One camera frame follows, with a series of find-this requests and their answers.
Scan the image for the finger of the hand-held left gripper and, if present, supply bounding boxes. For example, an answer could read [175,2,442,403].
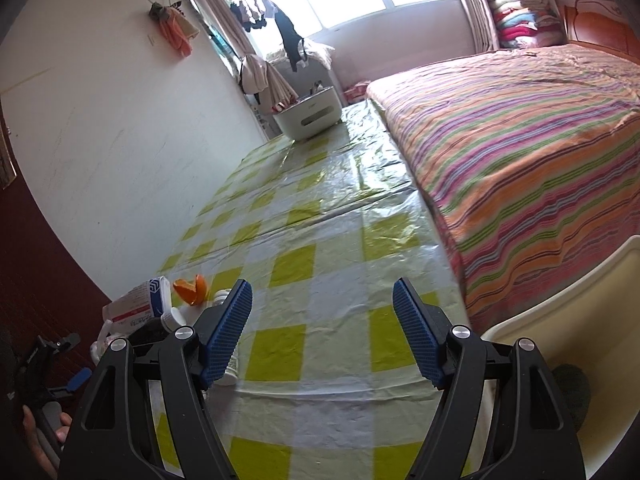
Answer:
[36,332,82,361]
[47,367,94,398]

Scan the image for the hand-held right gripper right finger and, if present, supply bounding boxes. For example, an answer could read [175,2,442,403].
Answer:
[392,277,586,480]

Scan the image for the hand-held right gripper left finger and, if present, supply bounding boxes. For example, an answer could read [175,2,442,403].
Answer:
[59,278,253,480]

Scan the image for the orange peel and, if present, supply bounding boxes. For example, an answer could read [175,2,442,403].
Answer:
[173,274,208,307]

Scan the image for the white red medicine box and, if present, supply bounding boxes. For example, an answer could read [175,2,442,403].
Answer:
[102,276,173,333]

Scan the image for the dark green fluffy ball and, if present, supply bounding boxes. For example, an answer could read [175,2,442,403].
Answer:
[551,364,592,433]

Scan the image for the white plastic bin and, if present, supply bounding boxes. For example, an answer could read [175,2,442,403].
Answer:
[481,236,640,480]

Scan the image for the person's left hand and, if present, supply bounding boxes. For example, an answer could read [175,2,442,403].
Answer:
[22,404,72,478]

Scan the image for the clear plastic bag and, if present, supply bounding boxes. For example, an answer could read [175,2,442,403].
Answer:
[91,317,133,361]

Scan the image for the dark red wooden door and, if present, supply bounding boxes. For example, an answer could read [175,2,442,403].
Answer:
[0,110,113,361]

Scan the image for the yellow checkered plastic tablecloth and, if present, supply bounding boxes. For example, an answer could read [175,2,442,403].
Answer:
[100,97,473,480]

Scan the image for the striped bed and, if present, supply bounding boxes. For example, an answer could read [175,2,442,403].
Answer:
[366,42,640,333]

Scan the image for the white round container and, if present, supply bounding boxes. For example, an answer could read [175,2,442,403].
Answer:
[271,85,343,141]

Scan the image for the red patterned cloth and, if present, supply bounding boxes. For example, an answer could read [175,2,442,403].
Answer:
[341,81,372,107]

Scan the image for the white cabinet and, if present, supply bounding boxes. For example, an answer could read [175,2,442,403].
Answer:
[295,57,346,106]

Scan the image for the white lace cloth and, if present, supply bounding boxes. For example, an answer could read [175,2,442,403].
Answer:
[265,37,336,68]

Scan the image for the black hanging garment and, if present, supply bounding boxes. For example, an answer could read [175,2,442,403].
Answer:
[272,7,308,73]

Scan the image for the orange cloth on hook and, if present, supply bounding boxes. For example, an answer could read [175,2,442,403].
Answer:
[148,2,201,58]

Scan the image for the pink tied curtain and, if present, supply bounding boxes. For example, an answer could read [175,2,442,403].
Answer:
[185,0,301,106]

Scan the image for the hanging small garments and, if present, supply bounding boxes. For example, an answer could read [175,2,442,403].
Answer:
[229,0,276,32]

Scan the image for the pink straight curtain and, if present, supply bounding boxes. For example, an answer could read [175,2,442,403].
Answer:
[457,0,501,53]

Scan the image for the stack of folded blankets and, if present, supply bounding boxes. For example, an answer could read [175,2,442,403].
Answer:
[481,0,566,51]

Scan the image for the wooden bed headboard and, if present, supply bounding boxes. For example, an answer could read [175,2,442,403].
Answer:
[552,0,640,66]

